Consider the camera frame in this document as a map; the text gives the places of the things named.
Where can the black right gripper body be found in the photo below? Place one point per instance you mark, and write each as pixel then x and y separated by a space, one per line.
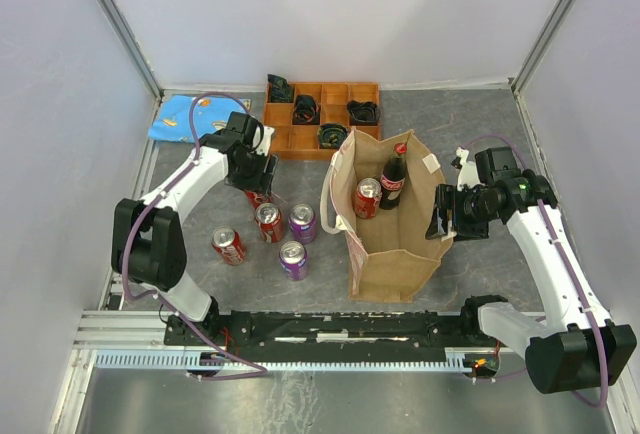
pixel 471 214

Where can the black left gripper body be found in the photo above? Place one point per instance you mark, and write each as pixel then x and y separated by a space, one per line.
pixel 252 177

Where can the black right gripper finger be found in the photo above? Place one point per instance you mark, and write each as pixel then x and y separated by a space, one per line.
pixel 444 198
pixel 438 227

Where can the red cola can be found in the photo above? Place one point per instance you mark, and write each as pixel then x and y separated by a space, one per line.
pixel 228 244
pixel 269 219
pixel 256 199
pixel 367 197

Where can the tan canvas tote bag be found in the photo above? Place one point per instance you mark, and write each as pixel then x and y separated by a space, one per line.
pixel 390 260

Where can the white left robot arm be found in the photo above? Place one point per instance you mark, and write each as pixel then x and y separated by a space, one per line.
pixel 148 245

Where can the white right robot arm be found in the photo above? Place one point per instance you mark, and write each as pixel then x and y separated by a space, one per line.
pixel 577 346

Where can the orange compartment tray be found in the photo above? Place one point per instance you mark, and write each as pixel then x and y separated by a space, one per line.
pixel 296 140

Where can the purple soda can rear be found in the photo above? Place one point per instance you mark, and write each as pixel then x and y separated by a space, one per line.
pixel 302 222

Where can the purple soda can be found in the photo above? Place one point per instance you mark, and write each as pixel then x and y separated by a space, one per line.
pixel 294 260
pixel 302 222

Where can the red cola can front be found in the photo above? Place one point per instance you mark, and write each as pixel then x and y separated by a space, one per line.
pixel 228 244

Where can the black rolled belt middle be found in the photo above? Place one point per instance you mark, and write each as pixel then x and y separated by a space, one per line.
pixel 306 110

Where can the black rolled belt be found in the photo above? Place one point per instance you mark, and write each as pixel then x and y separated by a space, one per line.
pixel 306 110
pixel 363 113

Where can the dark patterned tie corner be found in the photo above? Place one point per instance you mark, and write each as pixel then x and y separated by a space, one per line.
pixel 280 90

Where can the blue yellow rolled tie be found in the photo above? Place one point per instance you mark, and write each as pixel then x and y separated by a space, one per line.
pixel 331 135

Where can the blue patterned cloth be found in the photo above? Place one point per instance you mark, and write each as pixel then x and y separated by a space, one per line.
pixel 211 114

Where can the purple soda can front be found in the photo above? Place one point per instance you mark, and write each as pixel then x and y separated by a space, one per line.
pixel 294 260

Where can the black rolled belt right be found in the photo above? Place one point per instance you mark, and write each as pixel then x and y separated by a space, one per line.
pixel 363 113

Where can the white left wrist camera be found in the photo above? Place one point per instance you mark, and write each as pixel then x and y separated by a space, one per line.
pixel 262 140

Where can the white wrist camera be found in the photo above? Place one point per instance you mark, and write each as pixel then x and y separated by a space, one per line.
pixel 467 171
pixel 262 140

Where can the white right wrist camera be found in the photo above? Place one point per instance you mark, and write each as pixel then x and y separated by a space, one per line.
pixel 467 171

